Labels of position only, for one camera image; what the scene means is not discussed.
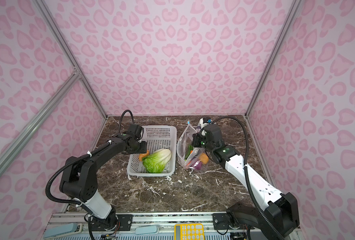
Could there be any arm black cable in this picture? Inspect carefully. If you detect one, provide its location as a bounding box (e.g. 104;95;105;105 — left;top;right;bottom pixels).
44;109;135;206
212;115;286;240

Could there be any purple toy onion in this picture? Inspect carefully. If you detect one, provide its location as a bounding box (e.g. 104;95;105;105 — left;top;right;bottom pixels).
193;161;203;171

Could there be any green toy pepper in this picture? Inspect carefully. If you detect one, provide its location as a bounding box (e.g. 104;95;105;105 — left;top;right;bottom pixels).
185;144;194;160

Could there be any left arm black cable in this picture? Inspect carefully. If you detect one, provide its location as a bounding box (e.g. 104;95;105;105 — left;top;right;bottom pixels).
44;109;135;206

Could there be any white perforated plastic basket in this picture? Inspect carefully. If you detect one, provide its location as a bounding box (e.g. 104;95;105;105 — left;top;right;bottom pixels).
127;125;177;177

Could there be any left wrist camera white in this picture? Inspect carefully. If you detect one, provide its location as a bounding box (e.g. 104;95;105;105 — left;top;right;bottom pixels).
125;124;143;141

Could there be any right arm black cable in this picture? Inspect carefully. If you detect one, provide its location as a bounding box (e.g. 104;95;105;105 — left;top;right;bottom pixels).
212;115;286;240

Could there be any light blue oval case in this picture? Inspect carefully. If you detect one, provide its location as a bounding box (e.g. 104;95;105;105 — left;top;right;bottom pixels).
135;226;159;235

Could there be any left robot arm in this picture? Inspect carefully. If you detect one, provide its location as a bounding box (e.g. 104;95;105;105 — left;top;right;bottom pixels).
59;124;147;230

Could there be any yellow toy potato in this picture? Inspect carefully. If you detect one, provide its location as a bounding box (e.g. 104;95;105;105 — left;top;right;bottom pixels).
199;153;209;165
138;150;149;162

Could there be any clear zip top bag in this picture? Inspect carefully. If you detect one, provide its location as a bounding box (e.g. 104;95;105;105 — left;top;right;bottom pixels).
176;118;212;173

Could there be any aluminium frame strut left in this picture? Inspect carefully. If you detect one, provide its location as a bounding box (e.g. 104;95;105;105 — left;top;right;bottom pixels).
0;71;80;177

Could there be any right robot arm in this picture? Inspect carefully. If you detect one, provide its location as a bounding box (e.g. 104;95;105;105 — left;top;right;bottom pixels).
193;124;300;240

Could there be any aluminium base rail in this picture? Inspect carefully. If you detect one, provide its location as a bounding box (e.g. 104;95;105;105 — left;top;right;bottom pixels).
45;212;266;240

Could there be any yellow calculator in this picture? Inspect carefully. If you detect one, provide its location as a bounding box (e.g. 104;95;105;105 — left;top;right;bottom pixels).
174;223;205;240

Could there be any green white toy cabbage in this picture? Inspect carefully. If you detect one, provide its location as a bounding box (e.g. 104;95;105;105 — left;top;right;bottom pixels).
142;149;171;174

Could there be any grey remote left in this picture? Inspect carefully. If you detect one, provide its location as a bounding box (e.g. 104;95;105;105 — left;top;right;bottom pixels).
43;223;83;240

